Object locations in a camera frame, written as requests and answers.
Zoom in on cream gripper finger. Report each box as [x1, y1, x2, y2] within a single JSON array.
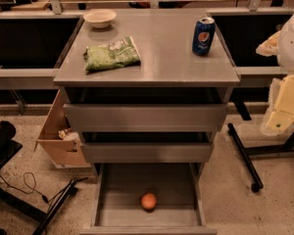
[[261, 73, 294, 136], [256, 30, 280, 57]]

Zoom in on orange fruit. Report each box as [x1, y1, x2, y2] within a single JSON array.
[[140, 193, 157, 211]]

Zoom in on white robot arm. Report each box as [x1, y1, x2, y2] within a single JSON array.
[[256, 14, 294, 136]]

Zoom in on grey open bottom drawer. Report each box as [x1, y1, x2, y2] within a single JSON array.
[[80, 164, 217, 235]]

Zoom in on grey top drawer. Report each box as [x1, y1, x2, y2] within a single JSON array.
[[64, 104, 226, 132]]

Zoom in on grey middle drawer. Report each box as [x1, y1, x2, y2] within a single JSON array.
[[81, 143, 214, 164]]

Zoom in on blue Pepsi can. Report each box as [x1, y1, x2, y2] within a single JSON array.
[[192, 17, 216, 56]]

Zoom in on black table leg right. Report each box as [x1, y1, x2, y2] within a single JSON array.
[[227, 123, 264, 193]]

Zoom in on green chip bag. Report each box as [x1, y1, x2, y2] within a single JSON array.
[[83, 36, 140, 71]]

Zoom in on white bowl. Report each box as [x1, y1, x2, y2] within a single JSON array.
[[83, 9, 117, 28]]

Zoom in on crumpled wrapper in box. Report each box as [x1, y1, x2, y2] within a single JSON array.
[[58, 128, 79, 141]]

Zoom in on cardboard box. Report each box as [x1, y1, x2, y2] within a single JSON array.
[[37, 92, 90, 167]]

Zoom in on black stand leg left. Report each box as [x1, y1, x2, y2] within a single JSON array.
[[32, 179, 76, 235]]

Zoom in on black chair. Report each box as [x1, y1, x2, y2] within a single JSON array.
[[0, 120, 23, 169]]

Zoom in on black cable on floor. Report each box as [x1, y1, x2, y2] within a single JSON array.
[[0, 171, 50, 204]]

